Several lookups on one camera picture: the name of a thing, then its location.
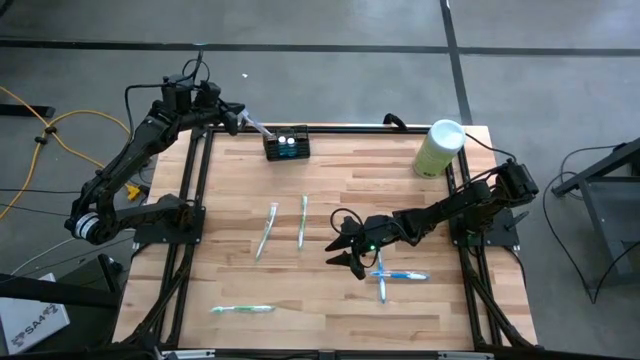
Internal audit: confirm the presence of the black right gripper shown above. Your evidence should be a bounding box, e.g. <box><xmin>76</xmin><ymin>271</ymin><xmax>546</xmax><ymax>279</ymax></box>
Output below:
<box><xmin>324</xmin><ymin>214</ymin><xmax>409</xmax><ymax>280</ymax></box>

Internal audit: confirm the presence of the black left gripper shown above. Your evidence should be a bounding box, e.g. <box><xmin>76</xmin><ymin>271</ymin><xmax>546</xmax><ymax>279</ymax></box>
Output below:
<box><xmin>192</xmin><ymin>82</ymin><xmax>247</xmax><ymax>136</ymax></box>

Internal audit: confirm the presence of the blue white toothbrush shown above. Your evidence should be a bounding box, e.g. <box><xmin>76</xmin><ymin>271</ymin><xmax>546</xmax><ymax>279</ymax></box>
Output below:
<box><xmin>368</xmin><ymin>269</ymin><xmax>431</xmax><ymax>281</ymax></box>
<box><xmin>238</xmin><ymin>112</ymin><xmax>275</xmax><ymax>140</ymax></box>
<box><xmin>375</xmin><ymin>248</ymin><xmax>389</xmax><ymax>305</ymax></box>

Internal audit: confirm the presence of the green white toothbrush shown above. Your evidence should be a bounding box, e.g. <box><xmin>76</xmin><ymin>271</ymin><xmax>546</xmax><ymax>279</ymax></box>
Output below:
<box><xmin>297</xmin><ymin>194</ymin><xmax>310</xmax><ymax>251</ymax></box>
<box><xmin>254</xmin><ymin>201</ymin><xmax>279</xmax><ymax>263</ymax></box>
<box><xmin>209</xmin><ymin>303</ymin><xmax>277</xmax><ymax>315</ymax></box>

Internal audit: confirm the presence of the green disinfecting wipes canister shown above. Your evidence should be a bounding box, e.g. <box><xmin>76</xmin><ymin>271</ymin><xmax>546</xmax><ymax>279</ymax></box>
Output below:
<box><xmin>412</xmin><ymin>118</ymin><xmax>467</xmax><ymax>180</ymax></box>

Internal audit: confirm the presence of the black floor bar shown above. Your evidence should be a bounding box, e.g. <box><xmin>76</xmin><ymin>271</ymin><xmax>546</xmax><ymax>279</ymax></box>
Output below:
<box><xmin>0</xmin><ymin>102</ymin><xmax>57</xmax><ymax>120</ymax></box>

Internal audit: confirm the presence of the black floor stand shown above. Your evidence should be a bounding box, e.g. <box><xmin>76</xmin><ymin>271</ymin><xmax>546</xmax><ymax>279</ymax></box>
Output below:
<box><xmin>0</xmin><ymin>253</ymin><xmax>125</xmax><ymax>310</ymax></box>

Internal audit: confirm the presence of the black metal stand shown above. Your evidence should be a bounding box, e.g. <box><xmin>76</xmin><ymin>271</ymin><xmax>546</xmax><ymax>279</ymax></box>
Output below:
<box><xmin>551</xmin><ymin>137</ymin><xmax>640</xmax><ymax>292</ymax></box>

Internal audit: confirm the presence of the white printed box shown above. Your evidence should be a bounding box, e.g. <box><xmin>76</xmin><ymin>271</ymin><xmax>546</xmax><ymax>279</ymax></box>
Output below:
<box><xmin>0</xmin><ymin>272</ymin><xmax>71</xmax><ymax>356</ymax></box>

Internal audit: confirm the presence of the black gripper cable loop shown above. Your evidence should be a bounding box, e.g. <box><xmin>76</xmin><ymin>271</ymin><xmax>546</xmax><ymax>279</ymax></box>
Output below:
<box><xmin>329</xmin><ymin>207</ymin><xmax>365</xmax><ymax>236</ymax></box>

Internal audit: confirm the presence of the black wire basket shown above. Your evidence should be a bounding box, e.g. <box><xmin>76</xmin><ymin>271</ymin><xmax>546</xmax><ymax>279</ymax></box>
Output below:
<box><xmin>262</xmin><ymin>124</ymin><xmax>312</xmax><ymax>162</ymax></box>

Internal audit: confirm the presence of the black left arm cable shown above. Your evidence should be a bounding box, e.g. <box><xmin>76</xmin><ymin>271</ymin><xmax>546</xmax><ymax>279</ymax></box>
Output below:
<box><xmin>123</xmin><ymin>49</ymin><xmax>212</xmax><ymax>141</ymax></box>

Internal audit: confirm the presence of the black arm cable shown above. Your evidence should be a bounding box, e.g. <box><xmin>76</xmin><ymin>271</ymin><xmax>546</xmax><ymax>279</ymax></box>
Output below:
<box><xmin>464</xmin><ymin>132</ymin><xmax>516</xmax><ymax>166</ymax></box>
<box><xmin>123</xmin><ymin>49</ymin><xmax>212</xmax><ymax>141</ymax></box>

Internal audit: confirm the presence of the black aluminium table frame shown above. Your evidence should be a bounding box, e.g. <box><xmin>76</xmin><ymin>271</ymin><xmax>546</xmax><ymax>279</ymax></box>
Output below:
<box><xmin>112</xmin><ymin>124</ymin><xmax>539</xmax><ymax>360</ymax></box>

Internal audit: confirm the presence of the yellow extension cable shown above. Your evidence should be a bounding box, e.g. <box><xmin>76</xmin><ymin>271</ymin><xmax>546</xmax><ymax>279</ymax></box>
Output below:
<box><xmin>0</xmin><ymin>84</ymin><xmax>144</xmax><ymax>221</ymax></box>

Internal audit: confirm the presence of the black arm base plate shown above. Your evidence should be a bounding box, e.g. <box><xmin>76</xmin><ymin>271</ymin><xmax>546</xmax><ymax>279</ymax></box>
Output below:
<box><xmin>448</xmin><ymin>207</ymin><xmax>522</xmax><ymax>249</ymax></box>
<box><xmin>133</xmin><ymin>206</ymin><xmax>207</xmax><ymax>246</ymax></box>

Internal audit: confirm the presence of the silver aluminium bracket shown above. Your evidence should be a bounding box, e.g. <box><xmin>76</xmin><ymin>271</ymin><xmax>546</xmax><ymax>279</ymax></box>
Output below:
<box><xmin>436</xmin><ymin>351</ymin><xmax>496</xmax><ymax>360</ymax></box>
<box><xmin>160</xmin><ymin>348</ymin><xmax>217</xmax><ymax>360</ymax></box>

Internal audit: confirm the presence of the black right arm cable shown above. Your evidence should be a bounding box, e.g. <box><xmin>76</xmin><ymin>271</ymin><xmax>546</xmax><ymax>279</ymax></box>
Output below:
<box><xmin>464</xmin><ymin>132</ymin><xmax>516</xmax><ymax>166</ymax></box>

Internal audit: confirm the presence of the black floor cable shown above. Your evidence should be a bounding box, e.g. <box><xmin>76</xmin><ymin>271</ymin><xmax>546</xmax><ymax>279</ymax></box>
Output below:
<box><xmin>542</xmin><ymin>143</ymin><xmax>640</xmax><ymax>306</ymax></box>

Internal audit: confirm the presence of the white floor cable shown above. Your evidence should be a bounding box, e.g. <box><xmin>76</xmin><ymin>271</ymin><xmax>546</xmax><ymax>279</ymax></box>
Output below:
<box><xmin>9</xmin><ymin>234</ymin><xmax>79</xmax><ymax>277</ymax></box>

